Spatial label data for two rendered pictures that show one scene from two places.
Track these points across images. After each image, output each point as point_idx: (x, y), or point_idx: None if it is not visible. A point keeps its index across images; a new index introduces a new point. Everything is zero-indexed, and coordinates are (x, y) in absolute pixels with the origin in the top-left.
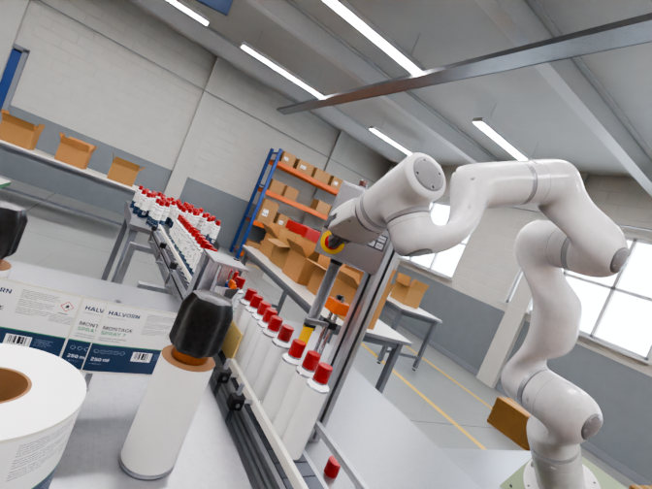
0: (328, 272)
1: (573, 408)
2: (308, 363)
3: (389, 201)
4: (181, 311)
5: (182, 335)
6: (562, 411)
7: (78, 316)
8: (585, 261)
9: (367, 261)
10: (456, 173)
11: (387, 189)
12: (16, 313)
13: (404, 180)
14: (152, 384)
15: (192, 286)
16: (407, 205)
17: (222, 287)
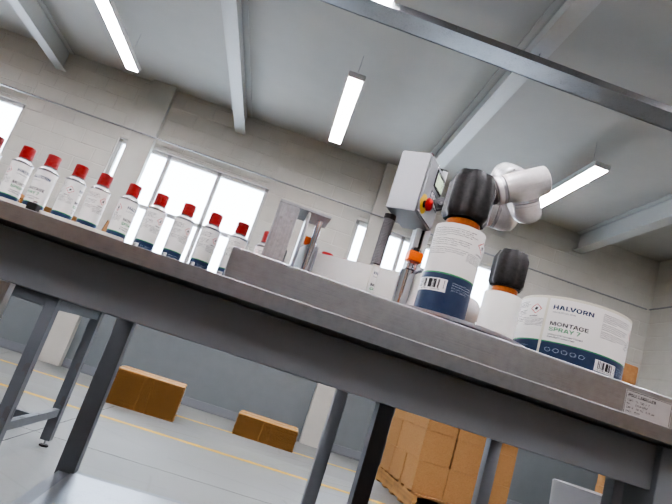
0: (389, 227)
1: (476, 306)
2: None
3: (533, 191)
4: (519, 264)
5: (525, 278)
6: (472, 310)
7: None
8: (509, 222)
9: (430, 220)
10: (516, 171)
11: (534, 185)
12: None
13: (548, 183)
14: (511, 314)
15: (283, 246)
16: (540, 195)
17: (304, 246)
